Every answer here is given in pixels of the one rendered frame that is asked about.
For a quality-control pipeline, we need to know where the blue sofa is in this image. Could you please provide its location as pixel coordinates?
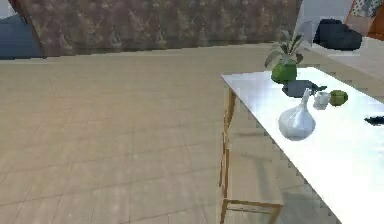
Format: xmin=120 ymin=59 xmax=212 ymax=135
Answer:
xmin=0 ymin=14 xmax=43 ymax=61

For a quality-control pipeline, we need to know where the green apple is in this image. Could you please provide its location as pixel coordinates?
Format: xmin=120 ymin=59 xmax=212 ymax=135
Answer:
xmin=329 ymin=89 xmax=349 ymax=107

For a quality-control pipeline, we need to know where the white table with wooden legs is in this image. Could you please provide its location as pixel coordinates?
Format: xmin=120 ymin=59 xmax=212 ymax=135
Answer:
xmin=218 ymin=66 xmax=384 ymax=224

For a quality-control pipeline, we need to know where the black beanbag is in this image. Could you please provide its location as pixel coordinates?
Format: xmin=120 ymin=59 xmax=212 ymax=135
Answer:
xmin=312 ymin=18 xmax=363 ymax=52

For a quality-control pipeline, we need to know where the orange wooden shelf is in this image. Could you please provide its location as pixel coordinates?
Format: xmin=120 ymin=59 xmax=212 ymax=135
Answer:
xmin=344 ymin=0 xmax=384 ymax=42

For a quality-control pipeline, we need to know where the small white cup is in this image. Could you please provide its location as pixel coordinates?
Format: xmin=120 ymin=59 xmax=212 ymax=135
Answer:
xmin=312 ymin=91 xmax=332 ymax=111

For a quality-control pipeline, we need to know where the black flat object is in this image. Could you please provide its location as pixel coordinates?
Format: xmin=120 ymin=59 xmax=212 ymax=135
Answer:
xmin=363 ymin=115 xmax=384 ymax=127

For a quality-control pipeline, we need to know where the house plant in green pot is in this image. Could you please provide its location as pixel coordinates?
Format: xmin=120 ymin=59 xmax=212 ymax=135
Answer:
xmin=264 ymin=21 xmax=314 ymax=85

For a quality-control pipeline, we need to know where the white round vase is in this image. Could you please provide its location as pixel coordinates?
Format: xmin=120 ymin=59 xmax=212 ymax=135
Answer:
xmin=277 ymin=87 xmax=317 ymax=142

